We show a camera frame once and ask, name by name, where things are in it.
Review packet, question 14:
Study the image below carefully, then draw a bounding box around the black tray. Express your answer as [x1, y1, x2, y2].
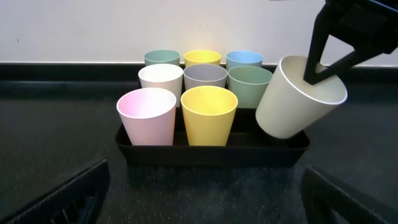
[115, 80, 310, 167]

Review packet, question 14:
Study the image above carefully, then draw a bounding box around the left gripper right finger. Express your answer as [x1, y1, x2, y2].
[300, 166, 398, 224]

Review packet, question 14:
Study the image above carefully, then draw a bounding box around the blue cup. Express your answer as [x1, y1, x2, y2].
[225, 50, 264, 71]

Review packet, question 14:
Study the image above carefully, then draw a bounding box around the white cup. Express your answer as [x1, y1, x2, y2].
[137, 63, 184, 108]
[255, 55, 348, 140]

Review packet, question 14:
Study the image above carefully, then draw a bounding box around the dark green cup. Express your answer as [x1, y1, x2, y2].
[143, 49, 181, 67]

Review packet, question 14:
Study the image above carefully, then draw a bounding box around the light green cup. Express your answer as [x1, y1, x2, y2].
[227, 65, 274, 110]

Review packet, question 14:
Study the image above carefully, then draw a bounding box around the grey cup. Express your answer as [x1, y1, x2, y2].
[183, 63, 228, 91]

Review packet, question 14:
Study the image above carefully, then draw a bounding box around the yellow cup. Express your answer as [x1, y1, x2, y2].
[180, 85, 239, 147]
[183, 49, 222, 68]

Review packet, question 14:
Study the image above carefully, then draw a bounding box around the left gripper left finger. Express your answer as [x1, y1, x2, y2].
[0, 159, 111, 224]

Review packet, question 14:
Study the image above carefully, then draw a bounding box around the pink cup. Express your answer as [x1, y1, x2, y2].
[116, 87, 177, 146]

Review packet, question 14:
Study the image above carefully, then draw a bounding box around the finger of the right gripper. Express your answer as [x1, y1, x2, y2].
[312, 49, 385, 84]
[303, 7, 331, 85]

